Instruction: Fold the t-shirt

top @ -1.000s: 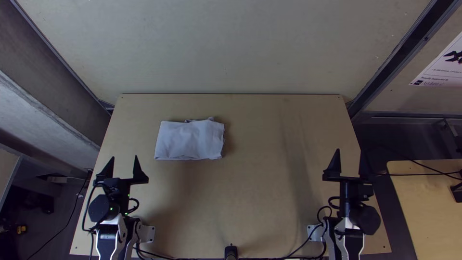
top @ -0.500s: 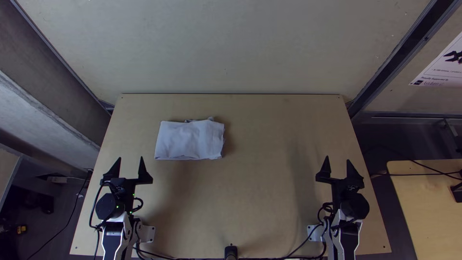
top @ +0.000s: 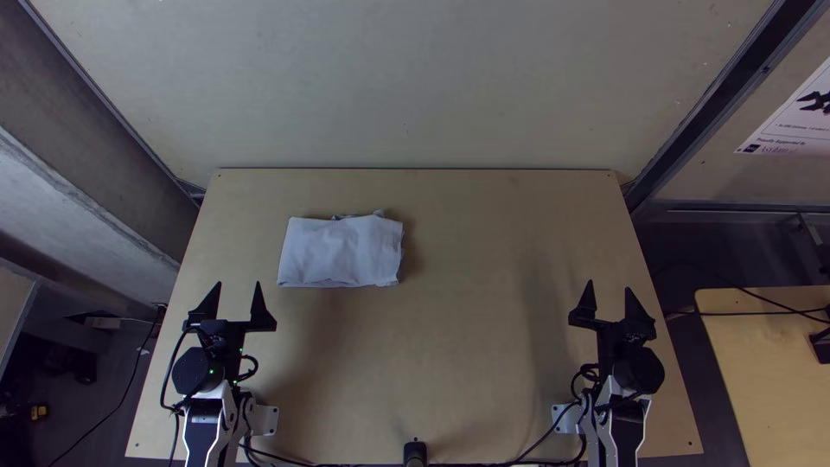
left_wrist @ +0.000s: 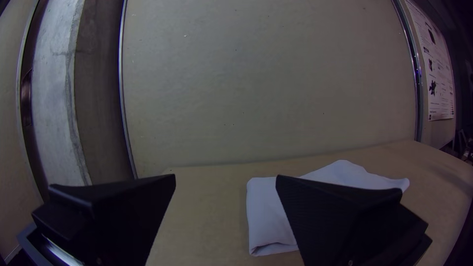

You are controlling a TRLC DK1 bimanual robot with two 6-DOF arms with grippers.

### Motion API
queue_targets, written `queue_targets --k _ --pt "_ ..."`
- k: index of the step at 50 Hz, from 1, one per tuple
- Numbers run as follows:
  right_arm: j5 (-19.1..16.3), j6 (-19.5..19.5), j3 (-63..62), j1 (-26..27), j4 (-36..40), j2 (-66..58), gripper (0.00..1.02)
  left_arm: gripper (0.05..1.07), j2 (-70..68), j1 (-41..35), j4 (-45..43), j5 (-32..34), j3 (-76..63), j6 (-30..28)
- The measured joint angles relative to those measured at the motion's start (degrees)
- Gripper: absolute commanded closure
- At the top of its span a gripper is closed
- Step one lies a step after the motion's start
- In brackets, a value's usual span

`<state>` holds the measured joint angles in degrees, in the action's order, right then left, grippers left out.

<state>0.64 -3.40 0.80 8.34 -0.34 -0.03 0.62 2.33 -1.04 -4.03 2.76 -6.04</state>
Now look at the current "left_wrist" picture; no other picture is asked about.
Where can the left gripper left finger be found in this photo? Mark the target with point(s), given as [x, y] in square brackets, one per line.
[111, 218]

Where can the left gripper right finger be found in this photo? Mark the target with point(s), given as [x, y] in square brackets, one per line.
[343, 225]

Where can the grey t-shirt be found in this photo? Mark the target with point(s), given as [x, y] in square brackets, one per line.
[266, 214]

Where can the white printed poster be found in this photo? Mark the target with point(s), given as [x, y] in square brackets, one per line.
[438, 66]

